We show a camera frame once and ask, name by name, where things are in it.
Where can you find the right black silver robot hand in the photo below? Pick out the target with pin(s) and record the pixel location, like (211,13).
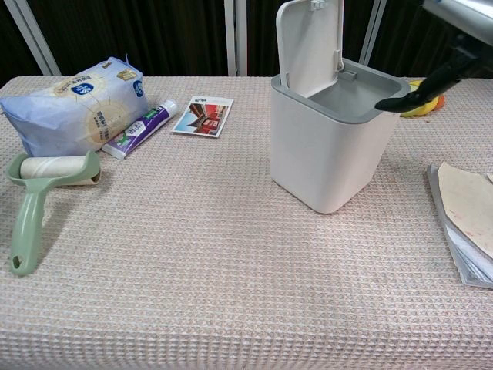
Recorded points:
(462,46)

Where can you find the white trash bin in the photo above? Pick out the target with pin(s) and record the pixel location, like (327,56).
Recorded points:
(327,154)

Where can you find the yellow orange toy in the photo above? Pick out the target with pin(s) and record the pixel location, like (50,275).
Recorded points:
(429,108)

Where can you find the beige stained sheet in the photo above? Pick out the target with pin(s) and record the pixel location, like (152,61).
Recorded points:
(470,204)

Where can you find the grey stack of booklets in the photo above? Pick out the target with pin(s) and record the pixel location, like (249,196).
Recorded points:
(462,258)

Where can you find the red picture postcard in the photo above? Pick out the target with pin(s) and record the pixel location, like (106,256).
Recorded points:
(203,117)

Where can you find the dark curtain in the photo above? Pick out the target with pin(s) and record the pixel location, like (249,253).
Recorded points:
(142,34)

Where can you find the pink waffle tablecloth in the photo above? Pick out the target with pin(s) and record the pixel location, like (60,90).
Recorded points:
(200,250)

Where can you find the purple white toothpaste tube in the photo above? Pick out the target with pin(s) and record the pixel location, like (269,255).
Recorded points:
(140,129)

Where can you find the blue white tissue pack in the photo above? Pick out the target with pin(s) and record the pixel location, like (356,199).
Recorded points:
(73,112)

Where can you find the green lint roller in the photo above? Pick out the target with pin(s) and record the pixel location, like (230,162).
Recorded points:
(29,208)

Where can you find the white slanted frame post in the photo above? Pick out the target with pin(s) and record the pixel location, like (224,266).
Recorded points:
(34,38)
(373,31)

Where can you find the white upright frame post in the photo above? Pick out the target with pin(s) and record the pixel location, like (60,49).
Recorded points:
(235,36)

